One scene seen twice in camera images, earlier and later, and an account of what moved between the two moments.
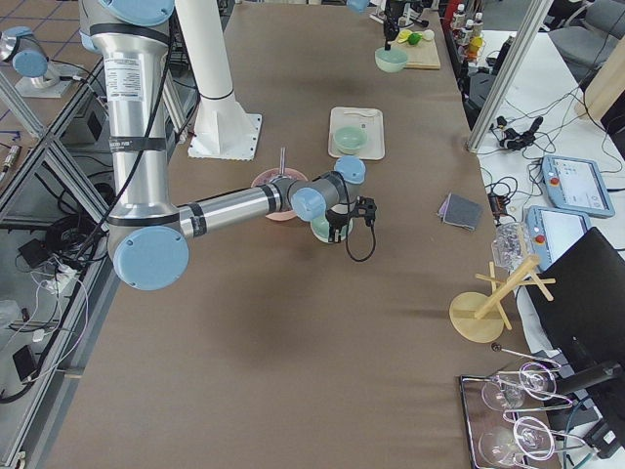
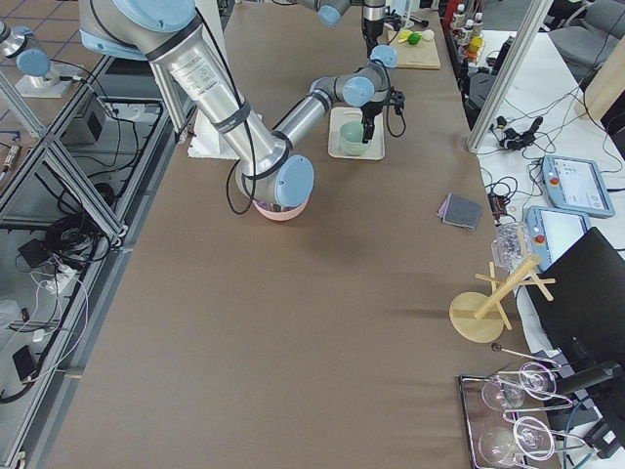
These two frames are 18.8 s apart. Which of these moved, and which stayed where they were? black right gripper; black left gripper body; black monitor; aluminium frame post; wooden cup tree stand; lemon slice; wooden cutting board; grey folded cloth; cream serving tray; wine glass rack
Moved: black right gripper; black left gripper body
Stayed: aluminium frame post; black monitor; wooden cutting board; wine glass rack; lemon slice; wooden cup tree stand; cream serving tray; grey folded cloth
